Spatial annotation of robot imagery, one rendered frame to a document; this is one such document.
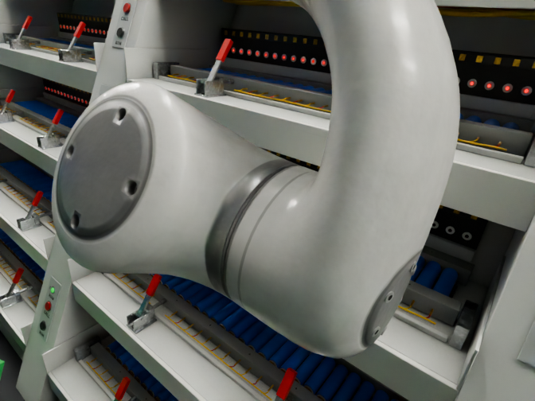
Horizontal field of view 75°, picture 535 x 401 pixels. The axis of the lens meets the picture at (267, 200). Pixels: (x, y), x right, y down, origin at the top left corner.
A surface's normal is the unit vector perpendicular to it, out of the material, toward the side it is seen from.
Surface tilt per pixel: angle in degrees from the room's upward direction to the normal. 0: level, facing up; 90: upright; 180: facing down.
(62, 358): 90
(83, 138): 82
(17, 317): 23
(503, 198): 112
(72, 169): 83
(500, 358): 90
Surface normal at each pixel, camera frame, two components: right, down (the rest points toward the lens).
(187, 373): 0.08, -0.90
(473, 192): -0.61, 0.29
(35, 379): -0.54, -0.07
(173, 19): 0.78, 0.33
